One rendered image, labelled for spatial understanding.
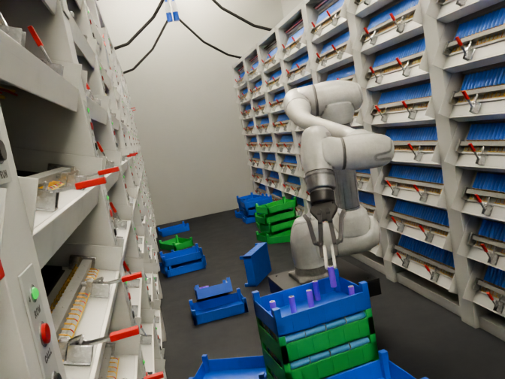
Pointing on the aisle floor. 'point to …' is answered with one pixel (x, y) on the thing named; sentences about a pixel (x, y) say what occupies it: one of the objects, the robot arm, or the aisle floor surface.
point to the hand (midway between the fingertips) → (329, 256)
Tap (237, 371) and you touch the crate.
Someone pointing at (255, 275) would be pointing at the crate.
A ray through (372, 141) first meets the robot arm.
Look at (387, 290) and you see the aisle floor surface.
